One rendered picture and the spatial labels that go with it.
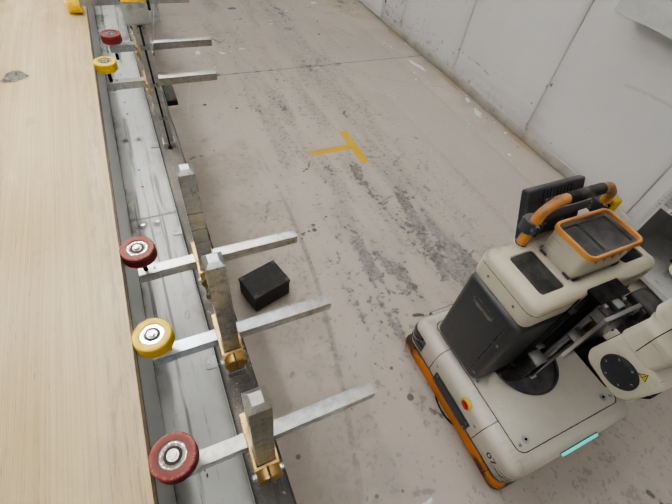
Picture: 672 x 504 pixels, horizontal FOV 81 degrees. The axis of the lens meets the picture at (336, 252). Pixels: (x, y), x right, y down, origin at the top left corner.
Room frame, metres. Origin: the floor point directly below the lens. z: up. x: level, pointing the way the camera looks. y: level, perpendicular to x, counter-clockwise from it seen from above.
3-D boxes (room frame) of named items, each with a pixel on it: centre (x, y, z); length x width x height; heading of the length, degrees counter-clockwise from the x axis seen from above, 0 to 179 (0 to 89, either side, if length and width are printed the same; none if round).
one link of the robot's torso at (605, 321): (0.68, -0.95, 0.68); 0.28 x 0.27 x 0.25; 121
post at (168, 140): (1.24, 0.72, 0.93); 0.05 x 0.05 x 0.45; 31
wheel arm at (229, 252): (0.67, 0.31, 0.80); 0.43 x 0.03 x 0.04; 121
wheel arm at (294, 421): (0.24, 0.05, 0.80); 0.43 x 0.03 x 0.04; 121
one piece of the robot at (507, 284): (0.87, -0.77, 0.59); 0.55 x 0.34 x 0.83; 121
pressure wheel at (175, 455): (0.14, 0.22, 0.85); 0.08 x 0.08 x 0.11
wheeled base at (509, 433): (0.79, -0.81, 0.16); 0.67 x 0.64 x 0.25; 31
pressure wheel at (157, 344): (0.36, 0.35, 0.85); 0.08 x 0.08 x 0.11
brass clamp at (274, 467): (0.20, 0.09, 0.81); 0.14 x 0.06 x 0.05; 31
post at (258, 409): (0.18, 0.07, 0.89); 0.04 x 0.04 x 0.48; 31
